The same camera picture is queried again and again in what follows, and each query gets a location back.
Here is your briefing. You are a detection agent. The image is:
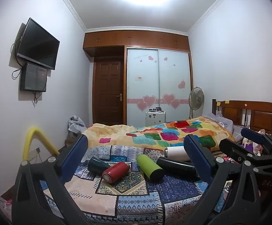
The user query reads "black cup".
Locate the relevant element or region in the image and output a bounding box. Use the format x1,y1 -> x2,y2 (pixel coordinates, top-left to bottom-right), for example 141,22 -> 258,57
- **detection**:
156,157 -> 197,178

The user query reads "patterned patchwork bedsheet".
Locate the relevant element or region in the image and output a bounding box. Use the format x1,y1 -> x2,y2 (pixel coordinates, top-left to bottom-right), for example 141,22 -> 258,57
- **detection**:
41,145 -> 232,225

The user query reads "lime green cup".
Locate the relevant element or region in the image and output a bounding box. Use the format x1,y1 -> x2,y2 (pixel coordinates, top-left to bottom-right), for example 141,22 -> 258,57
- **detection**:
136,154 -> 165,182

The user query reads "brown wooden door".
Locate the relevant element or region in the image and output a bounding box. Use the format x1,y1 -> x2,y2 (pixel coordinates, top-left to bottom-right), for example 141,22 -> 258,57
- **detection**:
93,56 -> 124,125

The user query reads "white bedside cabinet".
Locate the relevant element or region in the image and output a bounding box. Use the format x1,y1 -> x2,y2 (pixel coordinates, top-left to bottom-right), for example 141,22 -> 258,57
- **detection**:
146,107 -> 167,127

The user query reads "dark green cup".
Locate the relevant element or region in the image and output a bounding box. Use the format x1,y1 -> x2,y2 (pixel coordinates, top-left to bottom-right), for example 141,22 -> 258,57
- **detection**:
88,157 -> 111,175

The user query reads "wall-mounted black television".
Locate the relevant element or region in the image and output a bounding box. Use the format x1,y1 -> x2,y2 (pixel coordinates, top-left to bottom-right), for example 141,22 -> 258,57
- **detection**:
16,17 -> 60,71

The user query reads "white cup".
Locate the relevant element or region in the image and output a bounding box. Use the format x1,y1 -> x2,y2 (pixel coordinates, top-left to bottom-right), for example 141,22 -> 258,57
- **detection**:
164,146 -> 191,162

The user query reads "yellow foam tube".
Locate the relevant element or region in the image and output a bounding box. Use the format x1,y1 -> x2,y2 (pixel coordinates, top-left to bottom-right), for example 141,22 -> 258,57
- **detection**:
23,127 -> 60,162

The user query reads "grey patterned pillow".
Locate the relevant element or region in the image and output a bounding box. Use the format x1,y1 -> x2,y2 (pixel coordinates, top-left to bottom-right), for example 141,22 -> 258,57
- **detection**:
204,112 -> 234,132

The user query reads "colourful checked blanket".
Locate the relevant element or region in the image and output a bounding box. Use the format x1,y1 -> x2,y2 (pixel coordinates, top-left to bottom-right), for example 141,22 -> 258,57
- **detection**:
82,116 -> 237,151

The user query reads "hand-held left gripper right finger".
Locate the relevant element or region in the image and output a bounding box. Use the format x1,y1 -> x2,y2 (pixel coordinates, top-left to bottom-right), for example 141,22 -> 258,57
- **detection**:
183,134 -> 261,225

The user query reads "small black wall monitor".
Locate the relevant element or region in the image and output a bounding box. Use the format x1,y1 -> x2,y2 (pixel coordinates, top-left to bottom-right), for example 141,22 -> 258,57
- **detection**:
20,62 -> 48,92

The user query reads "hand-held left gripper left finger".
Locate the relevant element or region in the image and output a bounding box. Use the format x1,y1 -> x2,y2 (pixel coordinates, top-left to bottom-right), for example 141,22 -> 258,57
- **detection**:
12,133 -> 89,225

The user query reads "red cup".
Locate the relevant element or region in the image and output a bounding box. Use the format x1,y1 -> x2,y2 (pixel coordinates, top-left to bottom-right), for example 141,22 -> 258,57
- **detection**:
102,161 -> 131,184

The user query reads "wooden wardrobe with sliding doors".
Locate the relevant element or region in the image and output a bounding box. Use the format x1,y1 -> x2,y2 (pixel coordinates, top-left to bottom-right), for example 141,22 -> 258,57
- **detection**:
83,30 -> 194,126

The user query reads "standing electric fan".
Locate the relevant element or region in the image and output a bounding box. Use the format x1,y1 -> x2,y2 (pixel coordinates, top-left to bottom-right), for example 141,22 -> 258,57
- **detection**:
188,87 -> 205,119

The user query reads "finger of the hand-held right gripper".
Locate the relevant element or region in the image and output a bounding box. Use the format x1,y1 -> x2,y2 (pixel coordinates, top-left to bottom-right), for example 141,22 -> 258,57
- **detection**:
219,138 -> 272,172
241,127 -> 272,156

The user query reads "black television cable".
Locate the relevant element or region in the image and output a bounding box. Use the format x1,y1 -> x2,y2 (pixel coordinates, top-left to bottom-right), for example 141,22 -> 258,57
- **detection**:
10,37 -> 24,80

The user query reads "wall power socket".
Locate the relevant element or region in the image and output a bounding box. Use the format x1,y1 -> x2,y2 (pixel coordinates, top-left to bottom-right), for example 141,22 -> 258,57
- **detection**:
28,147 -> 41,158

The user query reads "wooden bed headboard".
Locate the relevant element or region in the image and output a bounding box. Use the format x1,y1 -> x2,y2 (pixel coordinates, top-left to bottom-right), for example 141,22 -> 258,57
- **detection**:
212,99 -> 272,137

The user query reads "grey clothes pile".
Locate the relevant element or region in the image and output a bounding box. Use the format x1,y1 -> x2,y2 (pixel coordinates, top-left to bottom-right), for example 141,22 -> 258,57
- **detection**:
68,115 -> 88,138

